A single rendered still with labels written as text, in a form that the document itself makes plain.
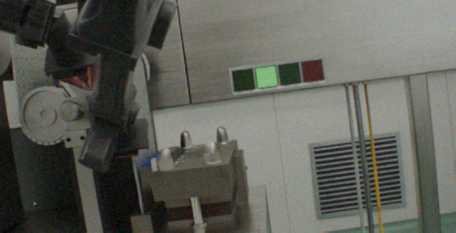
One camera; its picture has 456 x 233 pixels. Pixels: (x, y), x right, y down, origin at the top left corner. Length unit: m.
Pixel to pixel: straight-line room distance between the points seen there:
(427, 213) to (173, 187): 0.88
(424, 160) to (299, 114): 2.18
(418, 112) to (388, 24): 0.32
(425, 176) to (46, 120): 1.08
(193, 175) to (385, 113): 2.86
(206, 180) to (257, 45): 0.47
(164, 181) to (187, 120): 2.71
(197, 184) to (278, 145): 2.72
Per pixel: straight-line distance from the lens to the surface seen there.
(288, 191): 3.93
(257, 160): 3.89
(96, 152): 1.04
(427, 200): 1.79
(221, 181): 1.17
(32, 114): 1.29
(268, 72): 1.51
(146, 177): 1.24
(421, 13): 1.58
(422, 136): 1.75
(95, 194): 1.22
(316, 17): 1.53
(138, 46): 0.59
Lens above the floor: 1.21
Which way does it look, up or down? 3 degrees down
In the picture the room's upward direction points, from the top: 8 degrees counter-clockwise
